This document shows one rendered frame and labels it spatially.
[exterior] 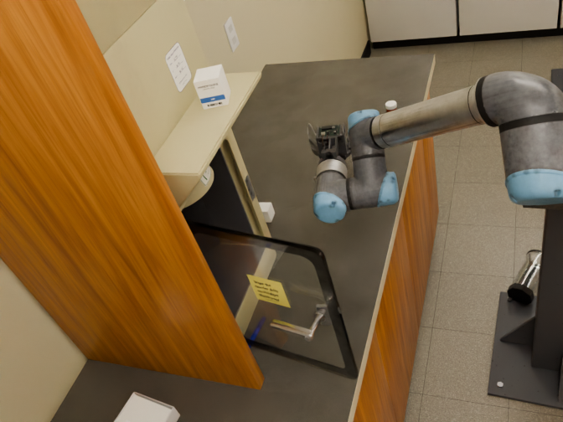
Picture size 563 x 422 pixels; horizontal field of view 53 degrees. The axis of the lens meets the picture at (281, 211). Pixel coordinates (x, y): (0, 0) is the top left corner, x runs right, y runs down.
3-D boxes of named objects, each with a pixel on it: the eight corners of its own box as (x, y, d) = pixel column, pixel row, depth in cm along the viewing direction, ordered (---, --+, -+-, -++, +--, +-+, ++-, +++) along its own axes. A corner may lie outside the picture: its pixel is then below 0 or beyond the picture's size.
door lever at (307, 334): (283, 309, 109) (280, 301, 107) (327, 321, 104) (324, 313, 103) (271, 331, 106) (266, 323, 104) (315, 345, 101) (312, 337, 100)
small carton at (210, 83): (204, 110, 107) (193, 82, 104) (207, 95, 111) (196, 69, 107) (228, 105, 107) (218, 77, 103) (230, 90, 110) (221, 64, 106)
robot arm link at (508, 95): (541, 43, 90) (333, 115, 128) (550, 110, 90) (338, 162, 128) (574, 51, 97) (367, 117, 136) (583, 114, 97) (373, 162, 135)
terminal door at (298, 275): (239, 338, 131) (178, 218, 105) (360, 378, 116) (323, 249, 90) (237, 341, 131) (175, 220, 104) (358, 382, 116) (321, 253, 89)
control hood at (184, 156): (162, 215, 103) (140, 173, 97) (226, 112, 124) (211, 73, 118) (217, 218, 99) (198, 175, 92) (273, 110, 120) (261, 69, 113)
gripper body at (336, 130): (345, 120, 142) (344, 151, 133) (350, 146, 148) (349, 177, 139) (316, 124, 143) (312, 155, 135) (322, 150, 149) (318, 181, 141)
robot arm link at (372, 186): (391, 153, 123) (342, 161, 126) (398, 204, 123) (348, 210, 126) (395, 156, 131) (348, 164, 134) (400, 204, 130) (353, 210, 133)
